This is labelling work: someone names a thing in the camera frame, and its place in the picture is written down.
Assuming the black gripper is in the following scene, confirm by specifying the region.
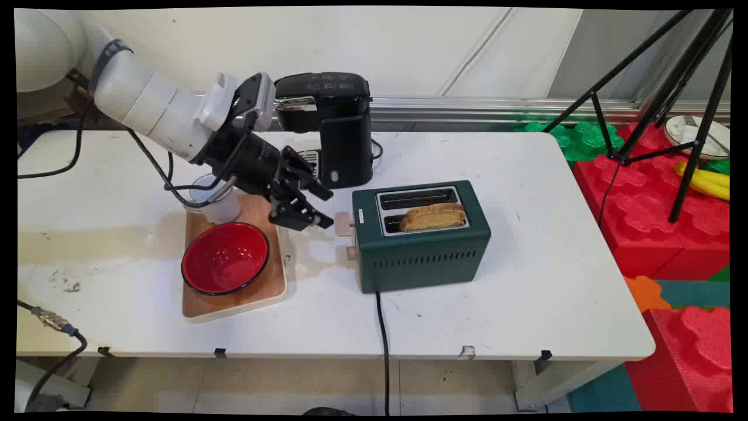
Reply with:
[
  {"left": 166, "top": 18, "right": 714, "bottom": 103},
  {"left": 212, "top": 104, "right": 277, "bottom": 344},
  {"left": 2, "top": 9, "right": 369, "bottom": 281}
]
[{"left": 202, "top": 130, "right": 334, "bottom": 232}]

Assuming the black coffee machine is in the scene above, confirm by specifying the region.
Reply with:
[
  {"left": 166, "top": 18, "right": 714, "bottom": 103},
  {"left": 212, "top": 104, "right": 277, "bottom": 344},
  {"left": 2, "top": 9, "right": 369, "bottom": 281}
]
[{"left": 273, "top": 71, "right": 375, "bottom": 190}]

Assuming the clear plastic cup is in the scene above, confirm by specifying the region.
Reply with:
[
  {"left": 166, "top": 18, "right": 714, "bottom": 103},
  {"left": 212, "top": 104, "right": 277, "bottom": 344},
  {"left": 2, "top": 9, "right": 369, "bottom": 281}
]
[{"left": 186, "top": 173, "right": 241, "bottom": 225}]

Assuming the red bowl black rim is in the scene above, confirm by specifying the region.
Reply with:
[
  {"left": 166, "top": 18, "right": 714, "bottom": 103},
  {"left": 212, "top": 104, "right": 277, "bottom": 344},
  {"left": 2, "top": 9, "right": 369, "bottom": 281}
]
[{"left": 181, "top": 222, "right": 271, "bottom": 296}]

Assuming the wooden tray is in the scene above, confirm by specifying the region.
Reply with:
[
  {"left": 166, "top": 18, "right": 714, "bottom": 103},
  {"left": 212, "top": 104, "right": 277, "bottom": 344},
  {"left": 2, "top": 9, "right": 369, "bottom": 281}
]
[{"left": 182, "top": 193, "right": 289, "bottom": 323}]

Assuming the green toaster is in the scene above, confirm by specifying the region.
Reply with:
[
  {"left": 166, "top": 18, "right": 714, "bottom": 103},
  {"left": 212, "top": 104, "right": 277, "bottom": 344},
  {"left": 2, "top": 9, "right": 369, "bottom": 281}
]
[{"left": 334, "top": 180, "right": 492, "bottom": 294}]

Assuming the toasted bread slice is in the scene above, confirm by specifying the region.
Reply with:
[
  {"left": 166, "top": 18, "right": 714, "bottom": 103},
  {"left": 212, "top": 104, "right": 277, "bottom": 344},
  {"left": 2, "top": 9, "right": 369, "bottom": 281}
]
[{"left": 400, "top": 203, "right": 468, "bottom": 233}]

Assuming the green foam block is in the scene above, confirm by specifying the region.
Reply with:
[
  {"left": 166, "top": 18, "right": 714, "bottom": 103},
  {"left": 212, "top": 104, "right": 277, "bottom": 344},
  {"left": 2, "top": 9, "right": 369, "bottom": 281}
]
[{"left": 514, "top": 120, "right": 626, "bottom": 162}]

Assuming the red foam block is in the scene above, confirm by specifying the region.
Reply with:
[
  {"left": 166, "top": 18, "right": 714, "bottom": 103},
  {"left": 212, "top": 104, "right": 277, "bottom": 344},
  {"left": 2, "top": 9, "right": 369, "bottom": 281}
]
[
  {"left": 572, "top": 122, "right": 731, "bottom": 281},
  {"left": 624, "top": 305, "right": 733, "bottom": 413}
]

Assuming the orange foam piece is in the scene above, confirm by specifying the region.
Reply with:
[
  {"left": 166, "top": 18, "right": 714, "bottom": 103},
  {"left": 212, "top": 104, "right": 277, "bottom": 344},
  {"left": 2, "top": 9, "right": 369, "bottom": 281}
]
[{"left": 623, "top": 275, "right": 673, "bottom": 313}]

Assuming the white bowl with fork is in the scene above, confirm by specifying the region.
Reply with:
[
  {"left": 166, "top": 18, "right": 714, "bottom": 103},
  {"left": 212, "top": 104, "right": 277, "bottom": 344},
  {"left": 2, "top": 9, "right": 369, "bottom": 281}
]
[{"left": 664, "top": 114, "right": 731, "bottom": 161}]

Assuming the yellow toy banana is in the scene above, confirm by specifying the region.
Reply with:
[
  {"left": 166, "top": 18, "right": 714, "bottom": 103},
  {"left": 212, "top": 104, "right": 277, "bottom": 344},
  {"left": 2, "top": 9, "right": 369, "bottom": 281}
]
[{"left": 673, "top": 161, "right": 731, "bottom": 202}]

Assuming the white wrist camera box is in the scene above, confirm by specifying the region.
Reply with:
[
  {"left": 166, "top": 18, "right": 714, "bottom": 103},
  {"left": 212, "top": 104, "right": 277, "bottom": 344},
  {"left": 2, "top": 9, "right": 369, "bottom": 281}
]
[{"left": 199, "top": 71, "right": 276, "bottom": 133}]

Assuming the black toaster power cable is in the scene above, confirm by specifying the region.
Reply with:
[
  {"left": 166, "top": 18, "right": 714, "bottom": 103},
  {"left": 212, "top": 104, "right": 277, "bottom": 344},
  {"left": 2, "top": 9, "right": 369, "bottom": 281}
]
[{"left": 375, "top": 291, "right": 391, "bottom": 416}]

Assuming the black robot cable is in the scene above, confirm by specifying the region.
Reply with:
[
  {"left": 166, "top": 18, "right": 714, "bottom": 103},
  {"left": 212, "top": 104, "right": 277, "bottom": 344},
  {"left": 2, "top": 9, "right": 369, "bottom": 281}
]
[{"left": 16, "top": 70, "right": 94, "bottom": 180}]

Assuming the cable with metal connector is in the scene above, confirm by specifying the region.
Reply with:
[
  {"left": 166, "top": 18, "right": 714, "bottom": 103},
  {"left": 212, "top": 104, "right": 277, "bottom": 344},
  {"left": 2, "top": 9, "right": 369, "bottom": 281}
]
[{"left": 16, "top": 299, "right": 88, "bottom": 413}]

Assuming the black camera tripod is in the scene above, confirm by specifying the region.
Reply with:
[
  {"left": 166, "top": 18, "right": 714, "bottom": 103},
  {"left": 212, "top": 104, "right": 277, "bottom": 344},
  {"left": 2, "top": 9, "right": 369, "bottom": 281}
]
[{"left": 542, "top": 9, "right": 734, "bottom": 224}]

